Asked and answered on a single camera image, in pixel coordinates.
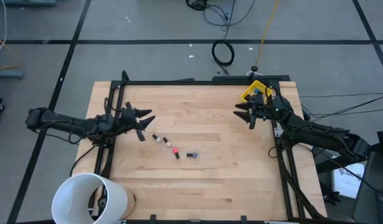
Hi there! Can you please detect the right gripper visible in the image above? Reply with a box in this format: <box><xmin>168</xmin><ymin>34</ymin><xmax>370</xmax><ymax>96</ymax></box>
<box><xmin>233</xmin><ymin>91</ymin><xmax>275</xmax><ymax>131</ymax></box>

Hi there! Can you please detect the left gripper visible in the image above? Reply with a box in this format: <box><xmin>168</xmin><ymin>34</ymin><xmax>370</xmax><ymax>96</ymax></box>
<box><xmin>115</xmin><ymin>101</ymin><xmax>156</xmax><ymax>142</ymax></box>

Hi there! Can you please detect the yellow plastic basket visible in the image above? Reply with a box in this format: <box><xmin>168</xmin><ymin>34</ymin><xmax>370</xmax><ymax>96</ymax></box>
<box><xmin>240</xmin><ymin>79</ymin><xmax>273</xmax><ymax>105</ymax></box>

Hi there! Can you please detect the black slanted beam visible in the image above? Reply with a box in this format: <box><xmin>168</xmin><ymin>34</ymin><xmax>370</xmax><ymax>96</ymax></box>
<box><xmin>314</xmin><ymin>152</ymin><xmax>366</xmax><ymax>174</ymax></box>

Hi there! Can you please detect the black round device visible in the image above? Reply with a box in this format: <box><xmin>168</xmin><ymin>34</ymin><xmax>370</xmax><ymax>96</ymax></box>
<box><xmin>185</xmin><ymin>0</ymin><xmax>208</xmax><ymax>12</ymax></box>

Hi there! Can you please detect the white printed sign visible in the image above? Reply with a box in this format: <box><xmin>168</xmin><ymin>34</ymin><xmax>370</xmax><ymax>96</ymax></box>
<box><xmin>332</xmin><ymin>162</ymin><xmax>366</xmax><ymax>200</ymax></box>

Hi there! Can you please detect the grey table foot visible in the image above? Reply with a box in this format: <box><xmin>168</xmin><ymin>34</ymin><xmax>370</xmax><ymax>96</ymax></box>
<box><xmin>4</xmin><ymin>0</ymin><xmax>58</xmax><ymax>7</ymax></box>
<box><xmin>0</xmin><ymin>68</ymin><xmax>25</xmax><ymax>80</ymax></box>

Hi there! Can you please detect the dark grey chair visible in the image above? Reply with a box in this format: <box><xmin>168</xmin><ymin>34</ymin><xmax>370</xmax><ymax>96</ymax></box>
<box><xmin>352</xmin><ymin>151</ymin><xmax>383</xmax><ymax>224</ymax></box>

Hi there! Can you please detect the black aluminium table frame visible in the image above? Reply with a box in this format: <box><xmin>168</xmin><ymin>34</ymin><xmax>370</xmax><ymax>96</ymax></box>
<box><xmin>87</xmin><ymin>70</ymin><xmax>328</xmax><ymax>224</ymax></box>

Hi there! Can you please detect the coiled black floor cable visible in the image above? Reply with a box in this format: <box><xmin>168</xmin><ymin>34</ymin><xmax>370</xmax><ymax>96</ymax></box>
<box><xmin>210</xmin><ymin>40</ymin><xmax>235</xmax><ymax>77</ymax></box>

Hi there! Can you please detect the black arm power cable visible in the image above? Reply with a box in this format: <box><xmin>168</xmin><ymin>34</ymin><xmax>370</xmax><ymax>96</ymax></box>
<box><xmin>69</xmin><ymin>143</ymin><xmax>98</xmax><ymax>177</ymax></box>

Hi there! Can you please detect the yellow cable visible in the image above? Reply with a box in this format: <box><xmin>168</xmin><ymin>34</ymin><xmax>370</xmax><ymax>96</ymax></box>
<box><xmin>255</xmin><ymin>0</ymin><xmax>281</xmax><ymax>68</ymax></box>

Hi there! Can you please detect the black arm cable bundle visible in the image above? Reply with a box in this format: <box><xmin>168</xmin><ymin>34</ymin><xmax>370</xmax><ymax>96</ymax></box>
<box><xmin>268</xmin><ymin>136</ymin><xmax>326</xmax><ymax>220</ymax></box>

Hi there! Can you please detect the black cable tangle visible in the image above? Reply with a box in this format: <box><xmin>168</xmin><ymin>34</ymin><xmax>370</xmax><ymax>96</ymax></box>
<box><xmin>202</xmin><ymin>0</ymin><xmax>256</xmax><ymax>32</ymax></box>

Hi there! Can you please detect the thin black floor cable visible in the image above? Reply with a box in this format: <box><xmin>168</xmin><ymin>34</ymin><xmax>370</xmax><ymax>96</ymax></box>
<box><xmin>300</xmin><ymin>92</ymin><xmax>383</xmax><ymax>98</ymax></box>

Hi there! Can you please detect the thick black floor cable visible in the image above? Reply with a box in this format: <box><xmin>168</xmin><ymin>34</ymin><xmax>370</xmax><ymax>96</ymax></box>
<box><xmin>301</xmin><ymin>94</ymin><xmax>383</xmax><ymax>123</ymax></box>

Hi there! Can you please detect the thin orange cable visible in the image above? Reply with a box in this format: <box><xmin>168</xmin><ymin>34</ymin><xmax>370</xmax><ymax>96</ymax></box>
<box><xmin>0</xmin><ymin>30</ymin><xmax>22</xmax><ymax>70</ymax></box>

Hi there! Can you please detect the white cable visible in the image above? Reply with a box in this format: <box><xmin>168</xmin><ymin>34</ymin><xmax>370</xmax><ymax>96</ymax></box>
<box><xmin>0</xmin><ymin>0</ymin><xmax>8</xmax><ymax>62</ymax></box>

